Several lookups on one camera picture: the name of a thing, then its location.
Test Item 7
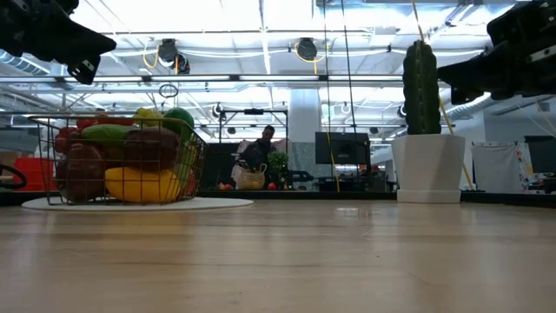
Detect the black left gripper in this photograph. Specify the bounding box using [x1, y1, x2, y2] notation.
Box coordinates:
[0, 0, 117, 86]

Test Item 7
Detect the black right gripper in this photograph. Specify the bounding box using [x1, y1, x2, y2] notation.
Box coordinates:
[436, 0, 556, 105]

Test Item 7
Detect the red grape bunch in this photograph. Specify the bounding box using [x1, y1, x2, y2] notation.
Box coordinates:
[54, 113, 136, 154]

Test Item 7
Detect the green cucumber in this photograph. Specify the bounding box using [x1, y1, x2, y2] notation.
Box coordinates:
[81, 124, 136, 148]

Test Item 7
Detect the green grape bunch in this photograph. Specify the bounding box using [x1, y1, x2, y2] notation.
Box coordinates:
[132, 107, 165, 129]

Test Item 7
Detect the dark purple-red fruit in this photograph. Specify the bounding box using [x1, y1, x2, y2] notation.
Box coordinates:
[122, 128, 182, 174]

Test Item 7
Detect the small green lime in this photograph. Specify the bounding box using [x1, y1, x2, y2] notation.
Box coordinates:
[162, 107, 195, 140]

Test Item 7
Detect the dark red pomegranate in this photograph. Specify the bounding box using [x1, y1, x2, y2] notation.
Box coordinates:
[55, 145, 108, 204]

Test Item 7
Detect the yellow orange mango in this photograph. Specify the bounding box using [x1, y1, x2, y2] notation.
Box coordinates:
[104, 164, 182, 203]

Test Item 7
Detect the light green pear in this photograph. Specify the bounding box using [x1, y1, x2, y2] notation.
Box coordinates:
[173, 138, 197, 183]

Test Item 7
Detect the red apple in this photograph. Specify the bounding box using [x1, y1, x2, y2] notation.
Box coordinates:
[180, 171, 196, 197]

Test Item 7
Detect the wicker basket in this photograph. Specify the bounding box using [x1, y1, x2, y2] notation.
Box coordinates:
[237, 163, 268, 191]

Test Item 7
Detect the white hanging cloth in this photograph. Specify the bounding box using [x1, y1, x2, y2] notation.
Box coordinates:
[472, 140, 535, 195]

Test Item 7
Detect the black box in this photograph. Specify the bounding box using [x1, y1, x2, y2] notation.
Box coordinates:
[524, 135, 556, 173]

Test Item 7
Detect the white plant pot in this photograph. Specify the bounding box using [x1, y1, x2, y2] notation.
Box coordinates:
[390, 133, 467, 204]

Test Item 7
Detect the red storage bin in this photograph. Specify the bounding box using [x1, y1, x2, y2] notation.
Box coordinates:
[12, 156, 60, 192]

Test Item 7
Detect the black monitor screen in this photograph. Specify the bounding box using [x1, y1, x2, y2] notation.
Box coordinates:
[314, 131, 371, 165]

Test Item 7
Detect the black cabinet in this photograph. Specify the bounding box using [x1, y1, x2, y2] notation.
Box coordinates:
[202, 142, 244, 192]

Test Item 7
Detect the white building column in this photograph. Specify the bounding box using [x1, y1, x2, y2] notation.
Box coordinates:
[288, 89, 323, 173]

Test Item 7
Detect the black low machine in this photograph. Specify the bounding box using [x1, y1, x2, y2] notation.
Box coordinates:
[287, 170, 314, 191]

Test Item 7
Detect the white round placemat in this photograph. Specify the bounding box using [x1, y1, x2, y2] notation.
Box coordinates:
[21, 196, 255, 212]

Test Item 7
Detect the person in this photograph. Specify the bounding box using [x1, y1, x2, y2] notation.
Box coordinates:
[241, 124, 277, 173]

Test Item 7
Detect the green leafy plant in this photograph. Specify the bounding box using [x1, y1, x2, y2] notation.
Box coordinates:
[267, 150, 290, 186]

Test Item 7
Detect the silver air duct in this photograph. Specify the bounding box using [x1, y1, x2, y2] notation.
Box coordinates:
[447, 93, 556, 121]
[0, 47, 77, 90]

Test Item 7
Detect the wire basket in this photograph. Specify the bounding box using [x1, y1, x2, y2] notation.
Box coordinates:
[28, 113, 209, 206]

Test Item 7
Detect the black hanging ring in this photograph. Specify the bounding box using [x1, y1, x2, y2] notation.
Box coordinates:
[158, 83, 180, 99]

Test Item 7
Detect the black hanging cable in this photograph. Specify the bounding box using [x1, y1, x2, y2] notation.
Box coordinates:
[340, 0, 358, 136]

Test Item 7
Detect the black cable loop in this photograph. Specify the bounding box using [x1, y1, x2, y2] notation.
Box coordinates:
[0, 163, 28, 191]

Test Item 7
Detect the thin black cable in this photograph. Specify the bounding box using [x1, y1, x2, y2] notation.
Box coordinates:
[321, 0, 341, 192]

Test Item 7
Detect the black ceiling light rail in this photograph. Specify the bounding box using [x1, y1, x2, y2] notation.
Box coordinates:
[0, 74, 455, 84]

